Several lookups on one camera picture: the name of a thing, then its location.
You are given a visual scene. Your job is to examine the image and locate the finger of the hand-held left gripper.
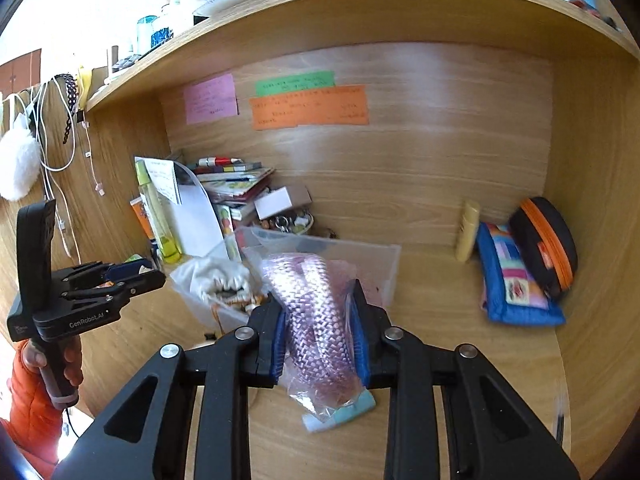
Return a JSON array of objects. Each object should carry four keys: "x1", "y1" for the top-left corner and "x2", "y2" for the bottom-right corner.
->
[
  {"x1": 62, "y1": 271, "x2": 167, "y2": 311},
  {"x1": 60, "y1": 259, "x2": 155, "y2": 286}
]

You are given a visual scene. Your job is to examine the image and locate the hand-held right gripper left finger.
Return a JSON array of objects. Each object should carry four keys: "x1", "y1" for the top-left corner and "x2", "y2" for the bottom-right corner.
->
[{"x1": 50, "y1": 302, "x2": 288, "y2": 480}]

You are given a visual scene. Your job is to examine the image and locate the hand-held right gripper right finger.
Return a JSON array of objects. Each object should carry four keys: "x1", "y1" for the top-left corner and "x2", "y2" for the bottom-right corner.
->
[{"x1": 350, "y1": 279, "x2": 583, "y2": 480}]

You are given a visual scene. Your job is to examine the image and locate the pink braided rope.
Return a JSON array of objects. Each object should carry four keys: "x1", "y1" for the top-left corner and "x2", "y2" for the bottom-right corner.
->
[{"x1": 257, "y1": 252, "x2": 371, "y2": 426}]

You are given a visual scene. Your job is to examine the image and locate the white cloth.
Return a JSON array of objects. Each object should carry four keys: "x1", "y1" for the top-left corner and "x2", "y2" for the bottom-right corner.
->
[{"x1": 190, "y1": 256, "x2": 251, "y2": 306}]

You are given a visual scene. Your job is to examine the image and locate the clear plastic storage bin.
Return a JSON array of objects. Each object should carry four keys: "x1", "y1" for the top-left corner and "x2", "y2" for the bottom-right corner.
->
[{"x1": 170, "y1": 226, "x2": 402, "y2": 346}]

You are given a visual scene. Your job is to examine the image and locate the person's left forearm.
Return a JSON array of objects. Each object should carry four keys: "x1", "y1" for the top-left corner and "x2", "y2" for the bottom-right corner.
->
[{"x1": 0, "y1": 345, "x2": 68, "y2": 466}]

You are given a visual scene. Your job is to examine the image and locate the wooden desktop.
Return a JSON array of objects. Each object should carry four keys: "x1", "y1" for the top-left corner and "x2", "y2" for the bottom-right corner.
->
[{"x1": 70, "y1": 240, "x2": 576, "y2": 480}]

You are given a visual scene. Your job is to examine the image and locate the person's left hand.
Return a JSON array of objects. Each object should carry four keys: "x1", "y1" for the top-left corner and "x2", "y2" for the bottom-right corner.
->
[{"x1": 20, "y1": 335, "x2": 84, "y2": 387}]

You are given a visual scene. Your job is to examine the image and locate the yellow-green bottle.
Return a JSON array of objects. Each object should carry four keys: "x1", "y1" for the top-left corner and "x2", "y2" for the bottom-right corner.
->
[{"x1": 137, "y1": 160, "x2": 183, "y2": 264}]

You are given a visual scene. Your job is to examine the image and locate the orange tube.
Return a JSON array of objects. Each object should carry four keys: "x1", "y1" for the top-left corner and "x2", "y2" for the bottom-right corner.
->
[{"x1": 130, "y1": 196, "x2": 156, "y2": 241}]

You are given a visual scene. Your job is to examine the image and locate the teal tube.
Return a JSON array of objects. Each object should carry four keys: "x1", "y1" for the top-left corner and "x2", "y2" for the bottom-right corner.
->
[{"x1": 302, "y1": 390, "x2": 377, "y2": 433}]

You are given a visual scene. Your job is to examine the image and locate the white arched card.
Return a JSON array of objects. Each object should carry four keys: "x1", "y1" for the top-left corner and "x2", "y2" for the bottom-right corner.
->
[{"x1": 172, "y1": 162, "x2": 226, "y2": 261}]

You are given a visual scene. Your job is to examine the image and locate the white fluffy pompom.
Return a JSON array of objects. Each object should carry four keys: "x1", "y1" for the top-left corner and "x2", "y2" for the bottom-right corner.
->
[{"x1": 0, "y1": 127, "x2": 41, "y2": 201}]

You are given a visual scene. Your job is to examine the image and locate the white paper slip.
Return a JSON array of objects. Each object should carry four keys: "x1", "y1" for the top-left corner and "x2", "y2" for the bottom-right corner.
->
[{"x1": 135, "y1": 156, "x2": 182, "y2": 206}]

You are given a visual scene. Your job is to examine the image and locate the colourful small box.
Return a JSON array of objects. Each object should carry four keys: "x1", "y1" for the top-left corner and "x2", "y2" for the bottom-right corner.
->
[{"x1": 217, "y1": 204, "x2": 247, "y2": 237}]

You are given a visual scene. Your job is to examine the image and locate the stack of books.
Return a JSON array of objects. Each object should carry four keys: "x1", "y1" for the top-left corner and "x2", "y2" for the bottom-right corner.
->
[{"x1": 192, "y1": 156, "x2": 277, "y2": 206}]

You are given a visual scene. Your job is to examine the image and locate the blue patchwork pouch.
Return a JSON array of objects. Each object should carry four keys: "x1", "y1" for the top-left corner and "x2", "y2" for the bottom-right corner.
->
[{"x1": 475, "y1": 221, "x2": 567, "y2": 327}]

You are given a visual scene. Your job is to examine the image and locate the white and brown card box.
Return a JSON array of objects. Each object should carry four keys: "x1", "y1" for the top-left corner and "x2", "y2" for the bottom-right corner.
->
[{"x1": 254, "y1": 185, "x2": 313, "y2": 221}]

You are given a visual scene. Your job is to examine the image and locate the yellow tube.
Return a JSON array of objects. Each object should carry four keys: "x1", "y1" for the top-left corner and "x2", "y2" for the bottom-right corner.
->
[{"x1": 455, "y1": 200, "x2": 482, "y2": 262}]

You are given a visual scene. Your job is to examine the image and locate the black beaded headband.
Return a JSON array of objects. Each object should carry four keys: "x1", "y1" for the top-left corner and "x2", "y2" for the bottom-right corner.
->
[{"x1": 52, "y1": 74, "x2": 81, "y2": 145}]

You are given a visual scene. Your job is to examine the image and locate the pink sticky note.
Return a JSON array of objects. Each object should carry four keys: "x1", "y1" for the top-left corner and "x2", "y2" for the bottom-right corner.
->
[{"x1": 183, "y1": 73, "x2": 238, "y2": 126}]

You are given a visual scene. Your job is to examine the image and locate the black case with orange zip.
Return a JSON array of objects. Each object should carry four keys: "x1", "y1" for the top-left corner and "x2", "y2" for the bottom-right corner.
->
[{"x1": 509, "y1": 196, "x2": 579, "y2": 301}]

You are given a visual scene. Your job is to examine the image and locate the blue patterned cup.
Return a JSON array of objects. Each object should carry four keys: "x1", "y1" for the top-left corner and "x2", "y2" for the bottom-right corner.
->
[{"x1": 137, "y1": 15, "x2": 173, "y2": 53}]

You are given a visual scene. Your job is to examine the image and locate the orange paper note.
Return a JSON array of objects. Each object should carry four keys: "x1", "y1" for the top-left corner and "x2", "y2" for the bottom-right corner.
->
[{"x1": 250, "y1": 85, "x2": 370, "y2": 132}]

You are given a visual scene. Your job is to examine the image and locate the green paper note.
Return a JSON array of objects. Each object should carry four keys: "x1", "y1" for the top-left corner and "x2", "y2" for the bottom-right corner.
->
[{"x1": 256, "y1": 71, "x2": 336, "y2": 97}]

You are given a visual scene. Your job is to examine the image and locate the clear bottle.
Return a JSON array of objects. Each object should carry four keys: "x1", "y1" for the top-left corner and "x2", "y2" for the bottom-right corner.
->
[{"x1": 160, "y1": 0, "x2": 193, "y2": 36}]

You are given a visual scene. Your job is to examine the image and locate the wooden shelf board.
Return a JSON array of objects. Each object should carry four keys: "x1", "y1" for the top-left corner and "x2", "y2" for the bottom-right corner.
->
[{"x1": 82, "y1": 0, "x2": 640, "y2": 113}]

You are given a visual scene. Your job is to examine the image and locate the white cable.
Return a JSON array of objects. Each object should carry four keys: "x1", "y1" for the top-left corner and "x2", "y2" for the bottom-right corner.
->
[
  {"x1": 35, "y1": 80, "x2": 81, "y2": 258},
  {"x1": 80, "y1": 110, "x2": 107, "y2": 196}
]

